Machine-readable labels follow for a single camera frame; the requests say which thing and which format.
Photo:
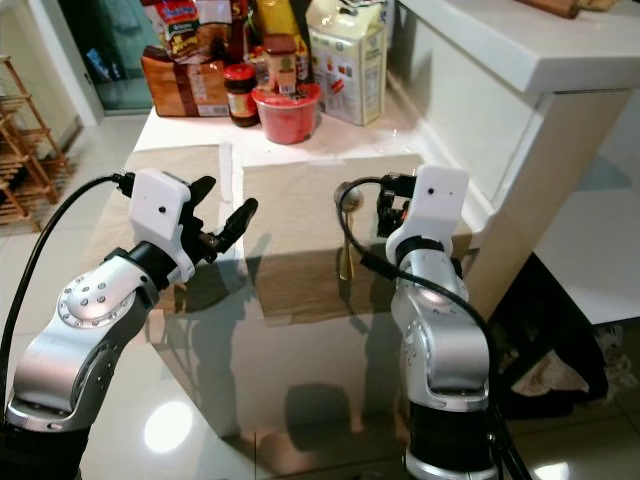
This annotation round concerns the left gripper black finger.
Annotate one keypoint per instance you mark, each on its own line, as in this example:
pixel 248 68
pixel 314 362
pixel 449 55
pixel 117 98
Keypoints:
pixel 236 222
pixel 202 190

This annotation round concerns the metal spoon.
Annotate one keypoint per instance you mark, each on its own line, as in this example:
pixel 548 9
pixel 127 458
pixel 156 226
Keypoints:
pixel 349 196

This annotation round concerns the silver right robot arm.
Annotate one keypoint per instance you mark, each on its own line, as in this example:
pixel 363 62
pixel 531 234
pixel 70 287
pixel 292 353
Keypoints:
pixel 445 340

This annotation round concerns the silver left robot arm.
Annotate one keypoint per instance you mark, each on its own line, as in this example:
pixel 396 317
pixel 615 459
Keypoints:
pixel 80 345

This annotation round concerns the dark jar with red lid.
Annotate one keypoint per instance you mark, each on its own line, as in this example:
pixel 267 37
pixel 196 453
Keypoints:
pixel 240 98

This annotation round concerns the brown bread bag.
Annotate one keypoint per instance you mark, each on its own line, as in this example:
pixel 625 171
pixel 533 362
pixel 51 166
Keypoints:
pixel 178 90

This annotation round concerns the red plastic bowl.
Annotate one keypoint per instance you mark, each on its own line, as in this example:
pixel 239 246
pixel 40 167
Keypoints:
pixel 287 118

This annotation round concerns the white printed carton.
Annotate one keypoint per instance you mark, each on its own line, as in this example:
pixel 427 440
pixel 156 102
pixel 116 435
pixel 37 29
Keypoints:
pixel 350 60

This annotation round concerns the labelled jar with brown lid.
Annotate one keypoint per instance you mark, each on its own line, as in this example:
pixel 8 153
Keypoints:
pixel 282 63

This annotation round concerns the colourful snack bag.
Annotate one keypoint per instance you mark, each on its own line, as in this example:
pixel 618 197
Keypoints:
pixel 195 28

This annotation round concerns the wooden slatted shelf rack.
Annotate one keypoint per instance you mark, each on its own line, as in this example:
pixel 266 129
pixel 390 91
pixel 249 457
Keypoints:
pixel 25 150

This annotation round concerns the yellow packet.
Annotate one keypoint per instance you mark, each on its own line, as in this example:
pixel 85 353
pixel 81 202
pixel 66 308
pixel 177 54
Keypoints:
pixel 280 15

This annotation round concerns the crumpled cream cloth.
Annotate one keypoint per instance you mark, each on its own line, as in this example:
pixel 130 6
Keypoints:
pixel 550 375

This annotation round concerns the brown wooden item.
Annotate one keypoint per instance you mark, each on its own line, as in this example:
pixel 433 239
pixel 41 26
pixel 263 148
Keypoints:
pixel 560 7

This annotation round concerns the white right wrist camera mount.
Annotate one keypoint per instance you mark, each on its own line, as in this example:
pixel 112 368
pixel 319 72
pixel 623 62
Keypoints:
pixel 432 205

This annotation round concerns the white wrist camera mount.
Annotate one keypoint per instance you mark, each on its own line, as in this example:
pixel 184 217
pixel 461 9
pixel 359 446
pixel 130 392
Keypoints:
pixel 432 205
pixel 162 215

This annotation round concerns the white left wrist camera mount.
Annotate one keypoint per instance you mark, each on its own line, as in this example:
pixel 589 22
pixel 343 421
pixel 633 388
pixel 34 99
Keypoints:
pixel 162 215

